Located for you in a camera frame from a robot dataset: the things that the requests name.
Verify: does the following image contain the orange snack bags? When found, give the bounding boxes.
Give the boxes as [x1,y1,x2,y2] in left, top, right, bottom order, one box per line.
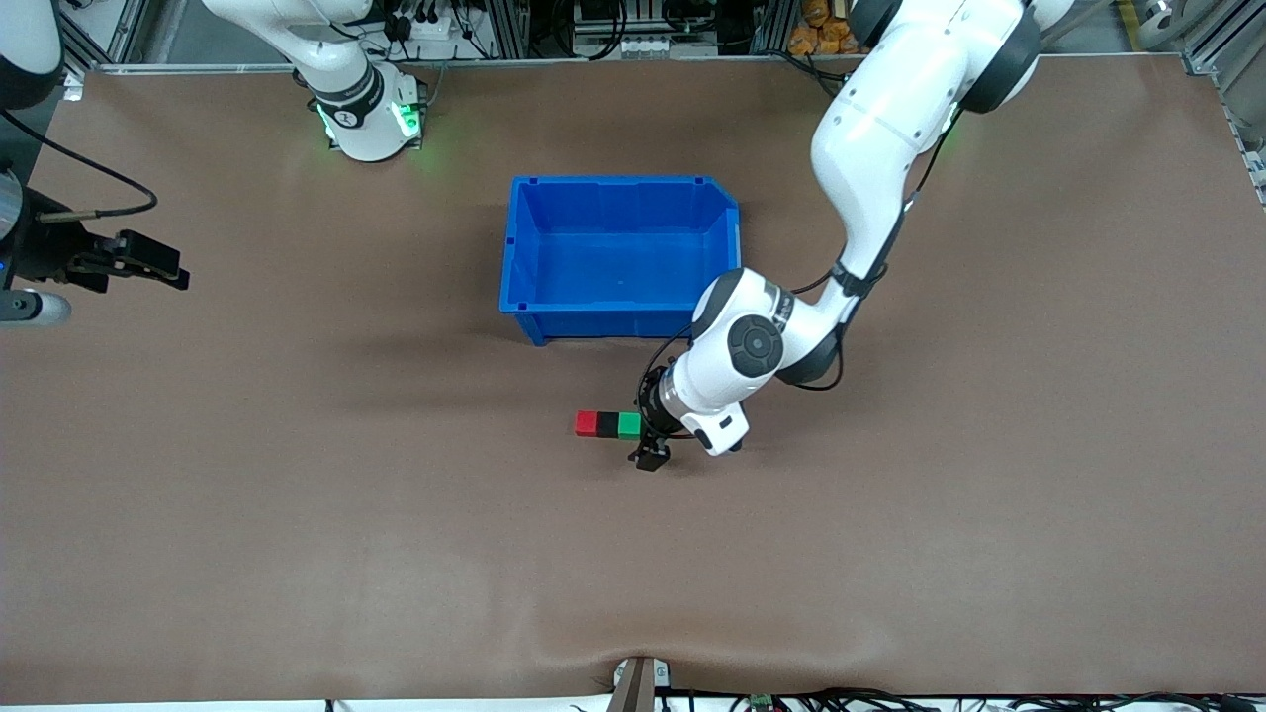
[788,0,859,56]

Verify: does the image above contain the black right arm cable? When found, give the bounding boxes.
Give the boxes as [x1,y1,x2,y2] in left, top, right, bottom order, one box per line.
[0,107,159,223]

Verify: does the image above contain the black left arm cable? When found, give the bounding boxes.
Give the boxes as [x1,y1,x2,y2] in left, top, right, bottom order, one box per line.
[638,99,965,395]

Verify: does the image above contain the white power strip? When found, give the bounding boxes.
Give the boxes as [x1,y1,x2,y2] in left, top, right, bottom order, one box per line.
[384,8,472,45]

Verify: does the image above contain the blue plastic storage bin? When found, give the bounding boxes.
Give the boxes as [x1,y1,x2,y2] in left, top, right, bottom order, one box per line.
[499,176,745,347]

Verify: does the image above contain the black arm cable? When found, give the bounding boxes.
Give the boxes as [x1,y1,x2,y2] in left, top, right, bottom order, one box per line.
[0,107,159,223]
[638,99,965,395]

